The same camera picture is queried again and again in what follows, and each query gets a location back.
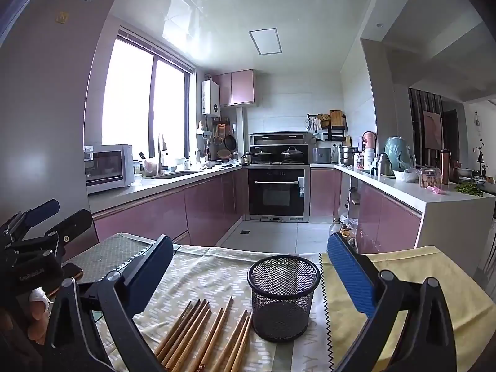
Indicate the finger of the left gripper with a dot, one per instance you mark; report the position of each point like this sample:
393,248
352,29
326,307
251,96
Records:
72,227
41,213

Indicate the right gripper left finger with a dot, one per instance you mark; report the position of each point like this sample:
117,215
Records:
120,295

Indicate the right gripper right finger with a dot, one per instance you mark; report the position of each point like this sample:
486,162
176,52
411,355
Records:
426,343

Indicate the bamboo chopstick one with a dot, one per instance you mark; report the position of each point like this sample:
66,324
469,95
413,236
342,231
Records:
160,348

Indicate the bamboo chopstick two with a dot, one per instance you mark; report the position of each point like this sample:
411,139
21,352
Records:
177,332

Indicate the bamboo chopstick three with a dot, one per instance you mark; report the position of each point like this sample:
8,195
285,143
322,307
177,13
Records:
186,328

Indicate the bamboo chopstick four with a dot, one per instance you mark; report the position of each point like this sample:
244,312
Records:
189,336

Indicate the bamboo chopstick five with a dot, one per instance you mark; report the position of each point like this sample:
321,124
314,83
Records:
207,342

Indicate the bamboo chopstick six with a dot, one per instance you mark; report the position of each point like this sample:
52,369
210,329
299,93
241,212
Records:
217,335

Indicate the bamboo chopstick seven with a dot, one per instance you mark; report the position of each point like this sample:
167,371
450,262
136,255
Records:
230,344

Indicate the bamboo chopstick eight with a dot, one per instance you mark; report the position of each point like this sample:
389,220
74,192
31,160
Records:
234,361

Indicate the kitchen window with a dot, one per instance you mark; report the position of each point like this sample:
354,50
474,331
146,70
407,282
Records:
146,100

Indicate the person's left hand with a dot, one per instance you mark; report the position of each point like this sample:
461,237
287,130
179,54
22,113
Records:
39,305

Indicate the smartphone with orange case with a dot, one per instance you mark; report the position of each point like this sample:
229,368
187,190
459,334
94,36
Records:
71,270

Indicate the yellow cloth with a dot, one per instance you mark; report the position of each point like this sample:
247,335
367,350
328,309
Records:
471,310

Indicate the white microwave oven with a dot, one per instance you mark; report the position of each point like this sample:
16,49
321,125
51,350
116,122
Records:
108,167

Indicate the pink lower cabinets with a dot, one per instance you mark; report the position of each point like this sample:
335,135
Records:
208,208

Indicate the bag of vegetables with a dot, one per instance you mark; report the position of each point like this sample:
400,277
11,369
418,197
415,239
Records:
347,228

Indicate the black mesh utensil cup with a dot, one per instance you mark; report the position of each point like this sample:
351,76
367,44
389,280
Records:
282,290

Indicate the black built-in oven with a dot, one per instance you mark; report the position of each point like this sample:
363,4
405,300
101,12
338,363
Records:
279,191

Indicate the white water heater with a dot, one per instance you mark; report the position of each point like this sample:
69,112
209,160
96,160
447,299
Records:
210,98

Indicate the grey refrigerator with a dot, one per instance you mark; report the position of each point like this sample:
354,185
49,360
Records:
46,61

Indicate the steel stock pot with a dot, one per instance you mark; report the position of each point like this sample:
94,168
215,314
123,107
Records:
347,155

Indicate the pink upper cabinet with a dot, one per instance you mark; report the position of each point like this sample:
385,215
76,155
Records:
236,88

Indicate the wall utensil rack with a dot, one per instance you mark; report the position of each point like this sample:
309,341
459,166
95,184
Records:
331,126

